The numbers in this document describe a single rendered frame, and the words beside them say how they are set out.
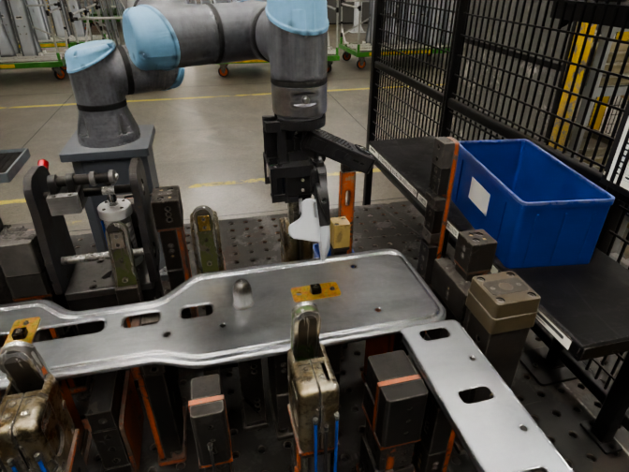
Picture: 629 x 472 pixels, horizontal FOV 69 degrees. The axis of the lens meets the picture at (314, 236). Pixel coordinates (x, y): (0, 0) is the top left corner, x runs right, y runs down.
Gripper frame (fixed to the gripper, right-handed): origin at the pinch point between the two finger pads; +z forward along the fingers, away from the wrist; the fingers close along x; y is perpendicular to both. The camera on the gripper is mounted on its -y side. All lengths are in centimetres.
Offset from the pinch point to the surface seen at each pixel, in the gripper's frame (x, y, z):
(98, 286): -16.1, 38.6, 14.5
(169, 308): -1.6, 24.6, 11.2
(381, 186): -242, -112, 112
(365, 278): -1.9, -9.7, 11.5
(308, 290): -0.4, 1.3, 11.1
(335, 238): -10.9, -6.6, 7.7
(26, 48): -740, 256, 67
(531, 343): -6, -55, 42
